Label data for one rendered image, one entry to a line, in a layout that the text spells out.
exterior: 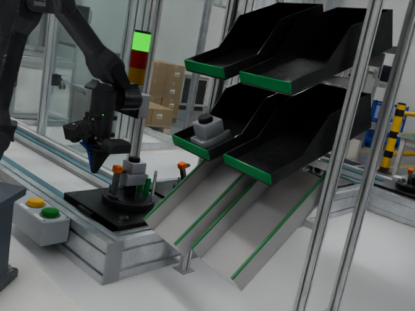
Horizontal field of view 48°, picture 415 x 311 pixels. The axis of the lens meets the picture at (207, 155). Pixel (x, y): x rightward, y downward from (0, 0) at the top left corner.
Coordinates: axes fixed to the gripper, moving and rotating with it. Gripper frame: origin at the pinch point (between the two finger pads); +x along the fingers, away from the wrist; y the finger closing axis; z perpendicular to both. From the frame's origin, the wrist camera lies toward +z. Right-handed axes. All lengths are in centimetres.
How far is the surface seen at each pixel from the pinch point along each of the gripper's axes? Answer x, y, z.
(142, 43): -28.6, -16.7, -22.7
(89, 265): 21.5, 10.8, 5.6
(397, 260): 24, 48, -85
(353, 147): 80, -229, -658
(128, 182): 5.9, 2.1, -9.2
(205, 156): -9.9, 32.2, -2.7
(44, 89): -5, -75, -26
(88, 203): 12.6, -2.7, -1.5
